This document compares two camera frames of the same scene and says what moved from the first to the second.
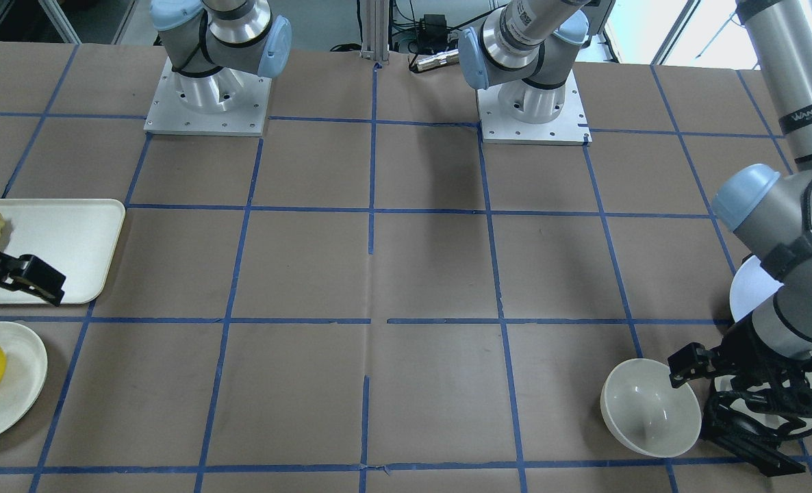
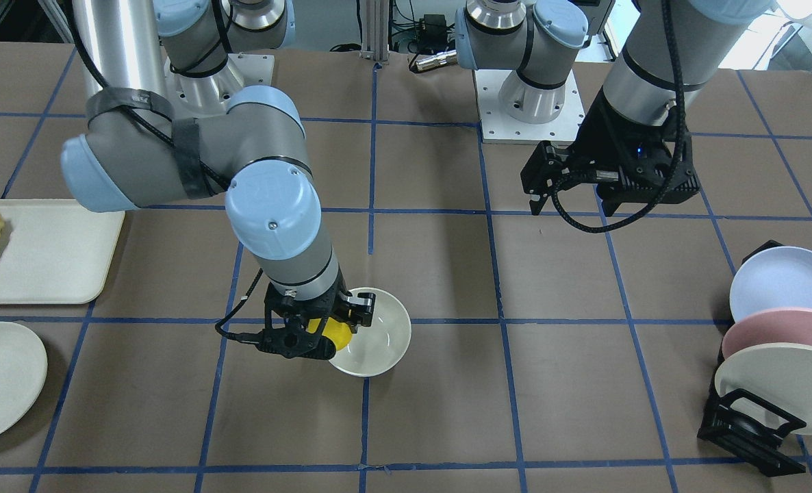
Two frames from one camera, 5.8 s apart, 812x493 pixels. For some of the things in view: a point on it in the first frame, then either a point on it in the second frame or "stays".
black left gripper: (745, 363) → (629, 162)
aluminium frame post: (375, 30) stays
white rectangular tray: (74, 236) stays
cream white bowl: (645, 413) → (377, 349)
